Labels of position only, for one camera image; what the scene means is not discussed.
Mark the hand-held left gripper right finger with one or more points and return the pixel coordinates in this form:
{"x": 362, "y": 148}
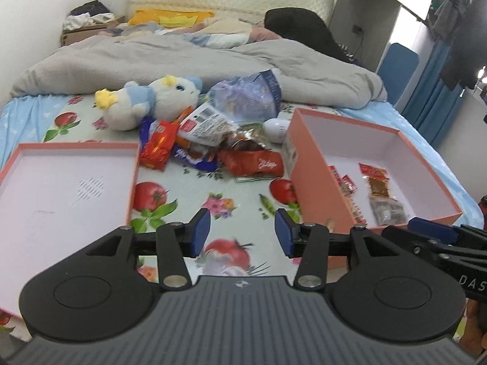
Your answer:
{"x": 285, "y": 232}

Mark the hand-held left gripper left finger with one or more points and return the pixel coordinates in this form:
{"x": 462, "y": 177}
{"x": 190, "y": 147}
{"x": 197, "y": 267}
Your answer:
{"x": 199, "y": 232}

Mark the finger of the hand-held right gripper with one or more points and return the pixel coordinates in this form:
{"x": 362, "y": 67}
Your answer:
{"x": 437, "y": 253}
{"x": 433, "y": 228}

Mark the clear dark snack packet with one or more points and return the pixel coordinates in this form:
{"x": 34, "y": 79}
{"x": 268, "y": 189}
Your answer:
{"x": 388, "y": 210}

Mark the pink shallow box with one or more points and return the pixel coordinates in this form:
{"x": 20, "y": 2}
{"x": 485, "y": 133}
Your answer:
{"x": 315, "y": 167}

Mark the red brown snack packet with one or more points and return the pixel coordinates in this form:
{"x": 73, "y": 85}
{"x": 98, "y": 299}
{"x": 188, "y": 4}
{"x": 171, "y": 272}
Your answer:
{"x": 376, "y": 180}

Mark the small red snack packet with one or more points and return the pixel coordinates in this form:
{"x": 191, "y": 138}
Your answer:
{"x": 352, "y": 197}

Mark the large red snack packet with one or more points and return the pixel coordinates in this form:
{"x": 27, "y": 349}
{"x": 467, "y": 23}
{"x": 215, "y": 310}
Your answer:
{"x": 251, "y": 163}

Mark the shiny red orange snack packet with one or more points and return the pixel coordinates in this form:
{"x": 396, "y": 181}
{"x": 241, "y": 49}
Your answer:
{"x": 158, "y": 146}

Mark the shiny brown snack packet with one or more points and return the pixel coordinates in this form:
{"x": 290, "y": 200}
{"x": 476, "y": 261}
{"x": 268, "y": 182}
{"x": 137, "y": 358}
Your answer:
{"x": 245, "y": 138}

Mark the white red label snack packet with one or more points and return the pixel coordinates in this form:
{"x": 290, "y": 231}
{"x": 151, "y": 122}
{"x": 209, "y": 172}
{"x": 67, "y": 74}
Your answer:
{"x": 205, "y": 121}

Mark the shallow pink box lid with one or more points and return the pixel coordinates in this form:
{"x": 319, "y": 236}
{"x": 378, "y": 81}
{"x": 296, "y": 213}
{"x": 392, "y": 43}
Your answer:
{"x": 57, "y": 197}

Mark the red case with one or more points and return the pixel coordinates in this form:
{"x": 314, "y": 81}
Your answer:
{"x": 483, "y": 213}

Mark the white round bottle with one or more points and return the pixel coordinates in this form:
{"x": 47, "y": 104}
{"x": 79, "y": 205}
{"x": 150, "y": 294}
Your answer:
{"x": 277, "y": 130}

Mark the blue curtain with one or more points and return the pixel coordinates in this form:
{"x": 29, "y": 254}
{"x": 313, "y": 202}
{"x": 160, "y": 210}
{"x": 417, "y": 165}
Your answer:
{"x": 433, "y": 95}

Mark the white blue plush toy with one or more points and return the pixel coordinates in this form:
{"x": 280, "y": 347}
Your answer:
{"x": 167, "y": 99}

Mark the translucent purple plastic bag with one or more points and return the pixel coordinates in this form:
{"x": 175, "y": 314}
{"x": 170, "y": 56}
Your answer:
{"x": 243, "y": 95}

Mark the blue chair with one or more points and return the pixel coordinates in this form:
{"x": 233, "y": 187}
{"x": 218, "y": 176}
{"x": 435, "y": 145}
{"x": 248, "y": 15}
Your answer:
{"x": 399, "y": 68}

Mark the grey blanket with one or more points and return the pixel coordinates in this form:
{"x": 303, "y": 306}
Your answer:
{"x": 152, "y": 57}

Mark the hanging dark clothes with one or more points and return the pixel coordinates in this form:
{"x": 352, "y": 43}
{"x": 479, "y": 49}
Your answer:
{"x": 468, "y": 45}

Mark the plaid cloth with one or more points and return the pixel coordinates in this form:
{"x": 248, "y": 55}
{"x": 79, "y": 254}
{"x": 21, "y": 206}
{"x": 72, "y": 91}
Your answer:
{"x": 348, "y": 55}

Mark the black cloth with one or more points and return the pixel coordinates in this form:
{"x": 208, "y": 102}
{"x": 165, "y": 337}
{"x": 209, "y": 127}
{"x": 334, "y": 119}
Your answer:
{"x": 300, "y": 26}

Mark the patterned quilt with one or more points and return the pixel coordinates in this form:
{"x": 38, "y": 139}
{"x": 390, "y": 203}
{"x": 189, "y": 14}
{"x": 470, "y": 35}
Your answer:
{"x": 228, "y": 26}

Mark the yellow pillow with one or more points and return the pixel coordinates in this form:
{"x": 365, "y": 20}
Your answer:
{"x": 152, "y": 17}

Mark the grey white cabinet unit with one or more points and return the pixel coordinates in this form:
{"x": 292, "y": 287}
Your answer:
{"x": 365, "y": 7}

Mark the cardboard box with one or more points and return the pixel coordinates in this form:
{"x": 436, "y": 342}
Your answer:
{"x": 76, "y": 36}

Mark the pile of clothes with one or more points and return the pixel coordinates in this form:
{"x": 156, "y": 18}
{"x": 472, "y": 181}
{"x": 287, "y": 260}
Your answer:
{"x": 87, "y": 11}

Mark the wall socket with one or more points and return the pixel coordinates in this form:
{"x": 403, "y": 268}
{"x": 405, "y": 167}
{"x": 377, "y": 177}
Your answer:
{"x": 357, "y": 29}

